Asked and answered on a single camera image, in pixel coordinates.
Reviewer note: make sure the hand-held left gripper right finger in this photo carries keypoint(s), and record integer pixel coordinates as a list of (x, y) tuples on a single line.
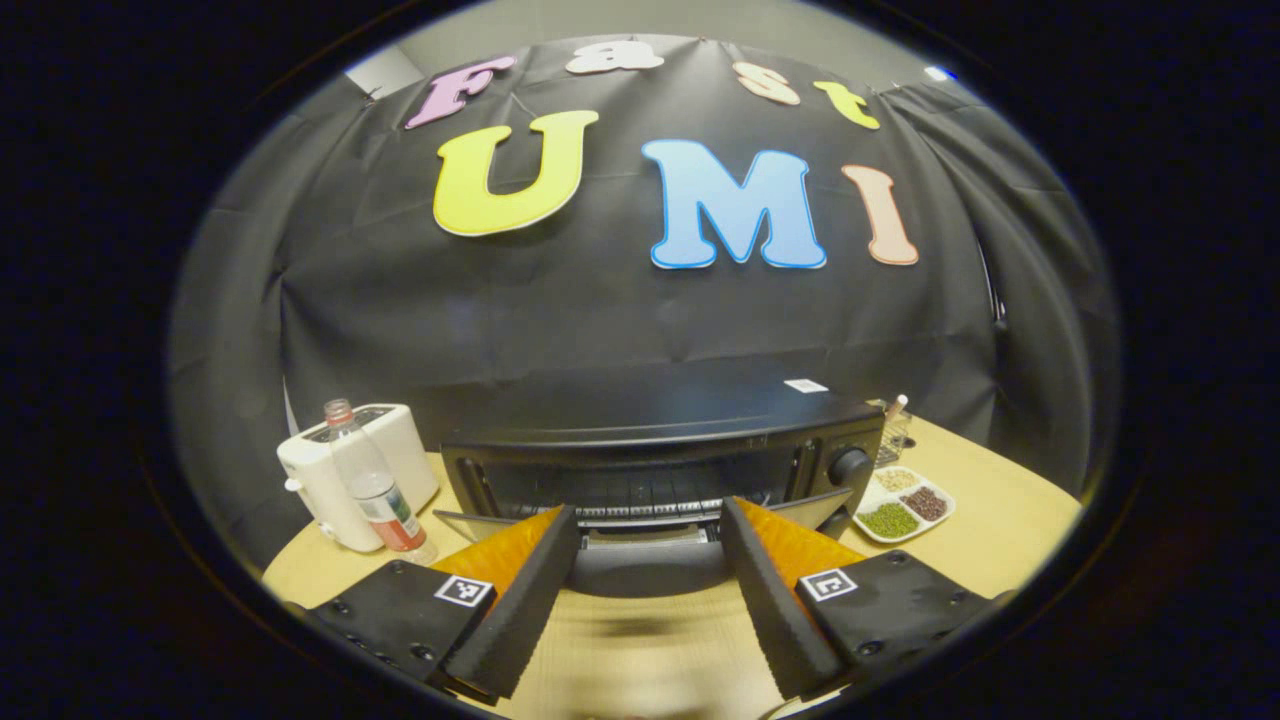
[(775, 620)]

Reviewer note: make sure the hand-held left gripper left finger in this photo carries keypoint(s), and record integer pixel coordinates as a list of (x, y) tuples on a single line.
[(520, 620)]

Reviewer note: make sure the black electric oven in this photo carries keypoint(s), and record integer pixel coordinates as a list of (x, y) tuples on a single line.
[(650, 420)]

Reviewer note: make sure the white divided dish of beans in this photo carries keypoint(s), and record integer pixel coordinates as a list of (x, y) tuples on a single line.
[(890, 520)]

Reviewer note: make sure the clear bottle with red label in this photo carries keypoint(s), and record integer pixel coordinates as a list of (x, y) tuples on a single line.
[(385, 500)]

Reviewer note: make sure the white toaster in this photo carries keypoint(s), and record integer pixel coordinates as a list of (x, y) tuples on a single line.
[(320, 490)]

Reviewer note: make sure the black backdrop cloth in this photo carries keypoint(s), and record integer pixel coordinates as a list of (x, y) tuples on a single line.
[(600, 310)]

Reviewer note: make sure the small ceiling light panel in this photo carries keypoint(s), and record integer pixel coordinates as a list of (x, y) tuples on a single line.
[(938, 73)]

